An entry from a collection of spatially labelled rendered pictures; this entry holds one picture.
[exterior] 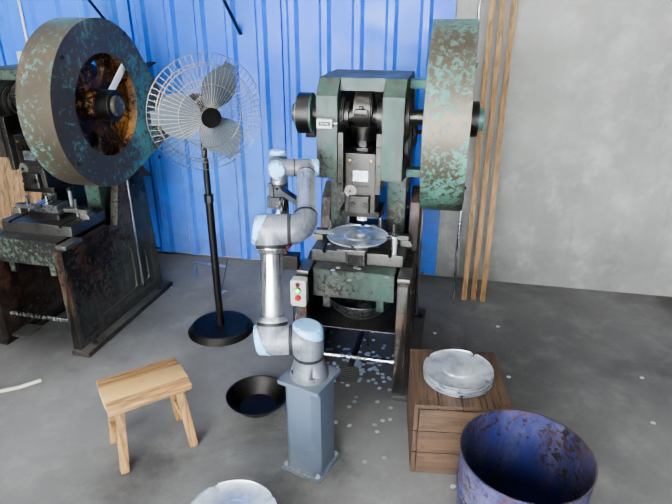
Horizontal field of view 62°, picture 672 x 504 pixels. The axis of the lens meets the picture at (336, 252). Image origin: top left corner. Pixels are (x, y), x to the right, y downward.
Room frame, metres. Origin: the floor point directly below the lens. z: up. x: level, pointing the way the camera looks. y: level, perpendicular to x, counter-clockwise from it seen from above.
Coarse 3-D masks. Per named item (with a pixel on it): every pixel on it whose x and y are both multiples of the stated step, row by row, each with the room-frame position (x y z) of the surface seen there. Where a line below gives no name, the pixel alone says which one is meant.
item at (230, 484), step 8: (232, 480) 1.42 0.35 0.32; (240, 480) 1.42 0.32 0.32; (248, 480) 1.42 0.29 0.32; (208, 488) 1.39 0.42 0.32; (224, 488) 1.39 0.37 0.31; (232, 488) 1.39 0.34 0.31; (240, 488) 1.39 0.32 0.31; (248, 488) 1.39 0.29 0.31; (256, 488) 1.39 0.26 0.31; (264, 488) 1.39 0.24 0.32; (200, 496) 1.36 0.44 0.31; (208, 496) 1.36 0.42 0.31; (216, 496) 1.36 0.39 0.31; (224, 496) 1.36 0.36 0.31; (232, 496) 1.36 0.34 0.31; (240, 496) 1.36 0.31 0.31; (248, 496) 1.36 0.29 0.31; (256, 496) 1.36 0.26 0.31; (264, 496) 1.36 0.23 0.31
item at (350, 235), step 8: (352, 224) 2.62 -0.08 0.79; (336, 232) 2.53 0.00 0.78; (344, 232) 2.53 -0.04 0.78; (352, 232) 2.51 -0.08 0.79; (360, 232) 2.51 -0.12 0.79; (368, 232) 2.53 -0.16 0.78; (376, 232) 2.53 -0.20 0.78; (384, 232) 2.53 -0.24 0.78; (336, 240) 2.43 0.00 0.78; (344, 240) 2.43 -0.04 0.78; (352, 240) 2.42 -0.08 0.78; (360, 240) 2.42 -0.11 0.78; (368, 240) 2.43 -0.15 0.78; (376, 240) 2.43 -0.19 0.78; (384, 240) 2.43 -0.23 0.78
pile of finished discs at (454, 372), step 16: (448, 352) 2.09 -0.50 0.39; (464, 352) 2.09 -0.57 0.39; (432, 368) 1.97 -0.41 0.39; (448, 368) 1.96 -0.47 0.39; (464, 368) 1.96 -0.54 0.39; (480, 368) 1.97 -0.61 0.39; (432, 384) 1.89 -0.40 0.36; (448, 384) 1.86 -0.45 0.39; (464, 384) 1.86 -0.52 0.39; (480, 384) 1.86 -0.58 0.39
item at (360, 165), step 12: (348, 156) 2.54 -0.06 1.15; (360, 156) 2.52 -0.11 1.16; (372, 156) 2.51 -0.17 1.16; (348, 168) 2.53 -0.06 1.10; (360, 168) 2.52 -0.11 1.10; (372, 168) 2.51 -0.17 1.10; (348, 180) 2.53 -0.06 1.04; (360, 180) 2.52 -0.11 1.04; (372, 180) 2.51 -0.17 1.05; (348, 192) 2.52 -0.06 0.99; (360, 192) 2.52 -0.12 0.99; (372, 192) 2.51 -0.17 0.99; (348, 204) 2.53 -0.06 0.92; (360, 204) 2.49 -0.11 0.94; (372, 204) 2.51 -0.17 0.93
